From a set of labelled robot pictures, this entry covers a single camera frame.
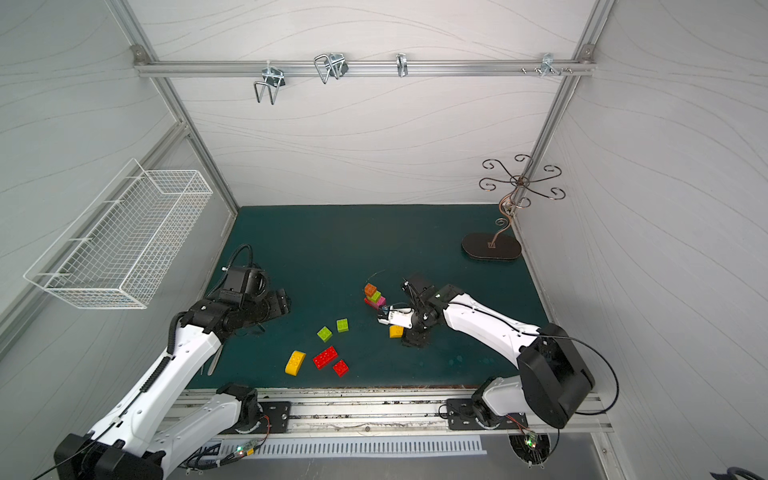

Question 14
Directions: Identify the yellow curved lego brick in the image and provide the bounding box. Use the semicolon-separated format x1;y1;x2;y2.
389;325;404;338

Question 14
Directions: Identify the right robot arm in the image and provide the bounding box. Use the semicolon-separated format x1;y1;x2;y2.
366;274;620;430

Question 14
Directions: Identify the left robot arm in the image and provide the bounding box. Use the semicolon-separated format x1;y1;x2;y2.
53;261;291;479

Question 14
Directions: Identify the yellow lego brick left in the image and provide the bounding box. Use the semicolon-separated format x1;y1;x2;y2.
284;350;306;377

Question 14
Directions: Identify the red long lego brick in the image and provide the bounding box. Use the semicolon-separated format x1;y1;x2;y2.
313;346;338;370

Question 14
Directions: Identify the red small lego brick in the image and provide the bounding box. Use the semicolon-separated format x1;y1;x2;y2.
333;360;349;377

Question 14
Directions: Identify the black metal hook stand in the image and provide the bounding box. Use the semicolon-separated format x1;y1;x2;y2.
461;158;566;261

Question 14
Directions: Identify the left metal clip hook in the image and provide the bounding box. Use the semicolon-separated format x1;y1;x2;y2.
253;66;286;105

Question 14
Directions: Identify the metal clip hook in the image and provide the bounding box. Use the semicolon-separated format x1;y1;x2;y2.
395;53;408;78
520;53;573;77
253;66;286;105
313;53;349;84

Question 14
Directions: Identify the right metal clip hook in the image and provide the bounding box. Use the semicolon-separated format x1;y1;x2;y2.
520;53;573;77

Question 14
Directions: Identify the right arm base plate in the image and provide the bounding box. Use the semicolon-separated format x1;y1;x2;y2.
437;398;528;432

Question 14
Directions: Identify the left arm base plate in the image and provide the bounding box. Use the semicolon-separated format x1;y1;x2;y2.
233;401;292;434

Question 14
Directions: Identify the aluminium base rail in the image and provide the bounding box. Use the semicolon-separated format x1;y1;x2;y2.
161;386;614;442

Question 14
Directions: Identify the white wire basket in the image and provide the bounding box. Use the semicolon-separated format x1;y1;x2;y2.
23;159;213;310

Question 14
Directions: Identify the horizontal aluminium rail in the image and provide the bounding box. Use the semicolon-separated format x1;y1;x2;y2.
134;57;597;79

